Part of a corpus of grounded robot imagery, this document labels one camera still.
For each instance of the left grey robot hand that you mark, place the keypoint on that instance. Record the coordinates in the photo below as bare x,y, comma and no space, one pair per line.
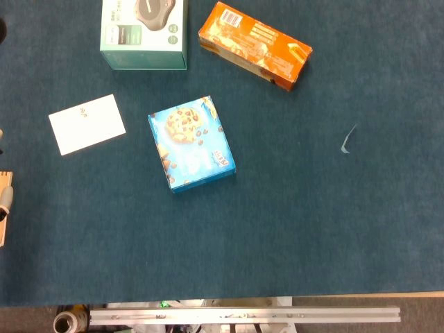
6,199

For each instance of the small paper scrap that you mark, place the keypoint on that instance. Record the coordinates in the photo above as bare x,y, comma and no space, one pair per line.
347,140

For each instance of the blue chocolate cookie box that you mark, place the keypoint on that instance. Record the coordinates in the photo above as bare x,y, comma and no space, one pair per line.
194,145

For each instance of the teal speaker product box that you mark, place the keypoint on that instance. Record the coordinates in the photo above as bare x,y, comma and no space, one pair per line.
145,52

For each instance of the orange snack box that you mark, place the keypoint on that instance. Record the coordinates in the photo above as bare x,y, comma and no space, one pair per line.
256,45

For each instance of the tan wooden board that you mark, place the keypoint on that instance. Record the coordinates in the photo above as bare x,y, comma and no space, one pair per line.
3,229

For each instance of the white paper card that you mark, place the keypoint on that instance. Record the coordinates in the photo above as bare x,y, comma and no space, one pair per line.
86,125

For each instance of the black cylindrical object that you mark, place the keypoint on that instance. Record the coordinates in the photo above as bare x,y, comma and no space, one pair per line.
2,31

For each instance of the aluminium profile rail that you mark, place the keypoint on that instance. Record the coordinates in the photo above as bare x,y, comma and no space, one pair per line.
243,315

